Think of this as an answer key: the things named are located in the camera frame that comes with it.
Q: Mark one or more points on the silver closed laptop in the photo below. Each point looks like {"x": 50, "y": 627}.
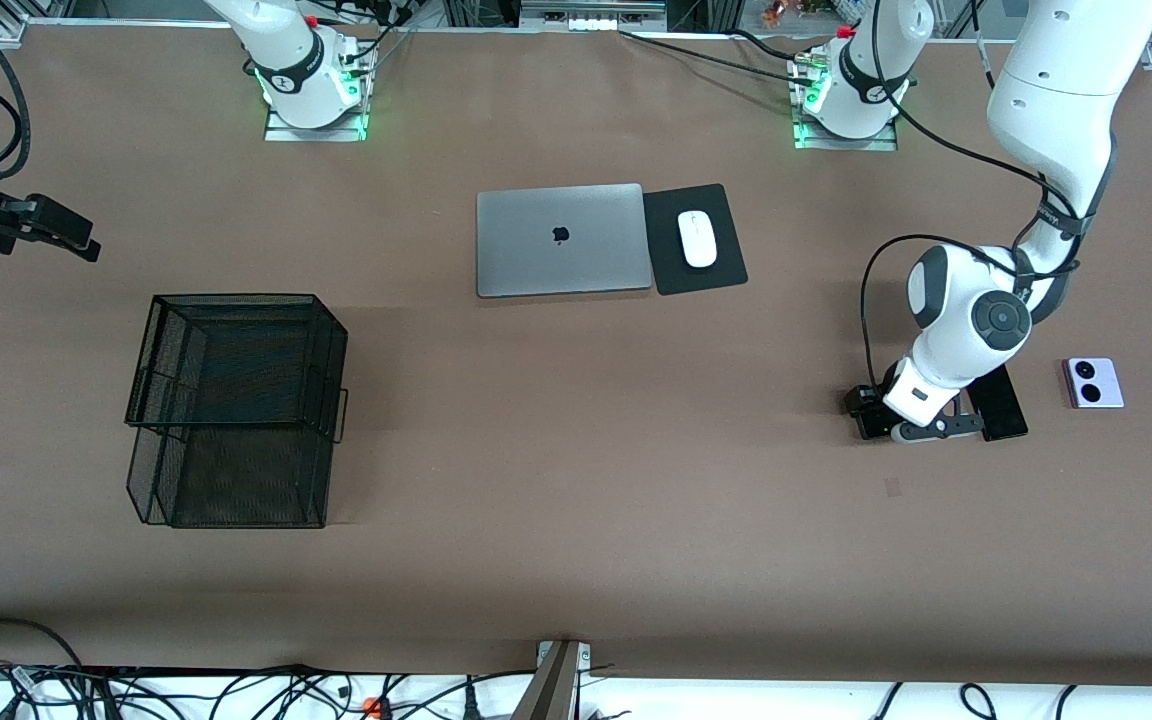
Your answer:
{"x": 536, "y": 260}

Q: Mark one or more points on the grey metal frame bracket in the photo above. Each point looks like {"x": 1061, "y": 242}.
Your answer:
{"x": 591, "y": 12}

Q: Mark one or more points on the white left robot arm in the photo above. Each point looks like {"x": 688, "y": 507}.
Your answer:
{"x": 1066, "y": 90}

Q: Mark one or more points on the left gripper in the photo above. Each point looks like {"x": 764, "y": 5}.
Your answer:
{"x": 868, "y": 408}

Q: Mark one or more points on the grey metal camera post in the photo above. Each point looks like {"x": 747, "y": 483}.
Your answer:
{"x": 551, "y": 685}

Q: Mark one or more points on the white computer mouse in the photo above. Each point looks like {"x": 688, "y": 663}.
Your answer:
{"x": 697, "y": 240}

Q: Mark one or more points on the white lavender flip phone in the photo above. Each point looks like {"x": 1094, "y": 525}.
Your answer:
{"x": 1108, "y": 385}

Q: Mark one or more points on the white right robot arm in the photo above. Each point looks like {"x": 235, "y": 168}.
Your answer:
{"x": 296, "y": 80}

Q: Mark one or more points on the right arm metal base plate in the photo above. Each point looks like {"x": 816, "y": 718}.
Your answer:
{"x": 316, "y": 134}

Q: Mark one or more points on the long black smartphone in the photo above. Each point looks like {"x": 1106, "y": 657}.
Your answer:
{"x": 1004, "y": 410}

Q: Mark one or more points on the small black flip phone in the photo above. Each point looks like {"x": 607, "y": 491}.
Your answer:
{"x": 876, "y": 428}

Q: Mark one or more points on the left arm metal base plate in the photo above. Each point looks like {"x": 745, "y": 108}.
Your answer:
{"x": 846, "y": 144}

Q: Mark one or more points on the black mouse pad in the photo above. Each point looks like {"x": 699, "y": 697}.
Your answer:
{"x": 721, "y": 270}

